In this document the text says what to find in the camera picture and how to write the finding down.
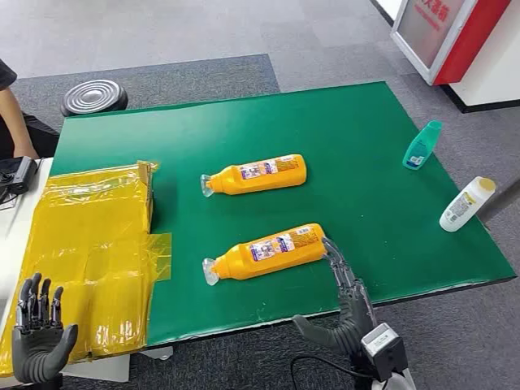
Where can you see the orange bottle with clear cap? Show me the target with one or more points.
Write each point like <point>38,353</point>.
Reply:
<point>260,175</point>
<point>268,253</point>

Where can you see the yellow film wrapped box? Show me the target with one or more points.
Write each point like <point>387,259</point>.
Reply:
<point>89,253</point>

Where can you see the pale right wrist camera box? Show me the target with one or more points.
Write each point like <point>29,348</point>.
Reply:
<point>383,350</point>

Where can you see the white bottle with yellow cap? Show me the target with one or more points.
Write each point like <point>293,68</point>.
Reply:
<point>465,205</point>

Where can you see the red and white sign stand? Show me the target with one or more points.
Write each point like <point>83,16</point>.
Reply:
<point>443,35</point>

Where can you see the teal translucent bottle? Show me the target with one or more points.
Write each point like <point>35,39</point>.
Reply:
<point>421,146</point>

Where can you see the black electronic device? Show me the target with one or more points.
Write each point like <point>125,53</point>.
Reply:
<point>18,175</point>

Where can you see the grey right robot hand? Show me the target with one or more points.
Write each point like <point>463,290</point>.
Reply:
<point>354,312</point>

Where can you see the round black stool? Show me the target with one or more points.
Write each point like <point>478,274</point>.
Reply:
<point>94,97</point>

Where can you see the green table mat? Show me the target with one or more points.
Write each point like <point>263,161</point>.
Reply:
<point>357,215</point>

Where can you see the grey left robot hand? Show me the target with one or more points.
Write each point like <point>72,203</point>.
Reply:
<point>38,350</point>

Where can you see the person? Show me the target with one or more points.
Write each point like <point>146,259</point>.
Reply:
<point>12,126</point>

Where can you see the white cabinet with black base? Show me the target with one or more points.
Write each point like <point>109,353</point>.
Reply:
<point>491,64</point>

